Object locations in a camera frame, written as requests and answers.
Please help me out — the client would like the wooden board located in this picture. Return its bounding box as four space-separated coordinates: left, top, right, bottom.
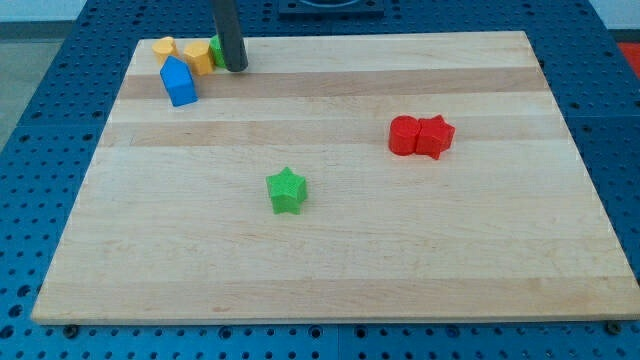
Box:
32 31 639 325

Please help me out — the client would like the red star block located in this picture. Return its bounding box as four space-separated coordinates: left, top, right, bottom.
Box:
415 115 456 160

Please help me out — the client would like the green star block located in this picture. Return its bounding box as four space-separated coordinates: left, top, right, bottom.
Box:
266 167 307 215

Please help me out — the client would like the yellow hexagon block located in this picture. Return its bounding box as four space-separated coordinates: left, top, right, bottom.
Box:
183 41 215 76

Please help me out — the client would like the yellow heart block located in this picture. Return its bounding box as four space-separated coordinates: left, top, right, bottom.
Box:
151 36 179 66

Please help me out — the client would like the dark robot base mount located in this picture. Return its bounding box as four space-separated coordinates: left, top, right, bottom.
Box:
277 0 385 18

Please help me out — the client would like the red cylinder block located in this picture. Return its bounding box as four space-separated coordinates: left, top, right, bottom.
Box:
388 115 421 156

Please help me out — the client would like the blue house-shaped block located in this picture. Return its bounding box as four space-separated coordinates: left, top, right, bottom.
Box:
160 56 198 107

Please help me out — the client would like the green block behind pusher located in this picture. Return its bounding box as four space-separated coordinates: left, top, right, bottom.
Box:
209 35 226 69

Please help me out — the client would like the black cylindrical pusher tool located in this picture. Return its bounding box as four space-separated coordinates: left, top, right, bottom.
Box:
210 0 248 72

